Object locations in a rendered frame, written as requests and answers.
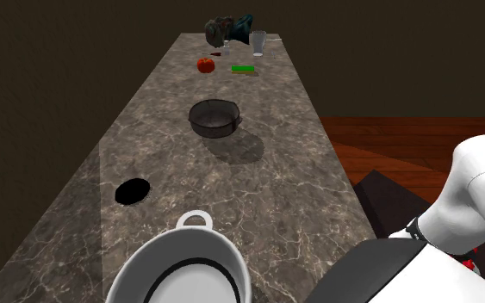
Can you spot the small clear shaker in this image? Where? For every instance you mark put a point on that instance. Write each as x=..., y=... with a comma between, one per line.
x=226, y=49

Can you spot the clear drinking glass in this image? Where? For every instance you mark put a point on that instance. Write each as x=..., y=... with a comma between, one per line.
x=258, y=42

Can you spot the red tomato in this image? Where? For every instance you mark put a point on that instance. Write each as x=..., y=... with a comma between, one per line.
x=205, y=66

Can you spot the black round disc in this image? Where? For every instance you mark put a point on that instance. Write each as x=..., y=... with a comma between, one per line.
x=132, y=191

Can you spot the dark round metal pan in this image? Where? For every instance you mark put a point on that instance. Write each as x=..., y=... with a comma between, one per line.
x=213, y=122

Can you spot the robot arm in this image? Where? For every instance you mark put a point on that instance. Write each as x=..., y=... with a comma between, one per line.
x=473, y=189

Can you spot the small dark red utensil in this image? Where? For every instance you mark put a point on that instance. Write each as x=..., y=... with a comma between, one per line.
x=215, y=54

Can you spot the dark grey crumpled bag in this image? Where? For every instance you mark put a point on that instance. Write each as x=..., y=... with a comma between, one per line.
x=218, y=30

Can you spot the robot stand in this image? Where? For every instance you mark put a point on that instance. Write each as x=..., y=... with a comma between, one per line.
x=376, y=272

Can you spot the green and yellow sponge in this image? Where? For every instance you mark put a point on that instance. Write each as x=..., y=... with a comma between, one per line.
x=242, y=69

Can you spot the teal crumpled bag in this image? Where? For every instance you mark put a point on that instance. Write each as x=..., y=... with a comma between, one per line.
x=242, y=28

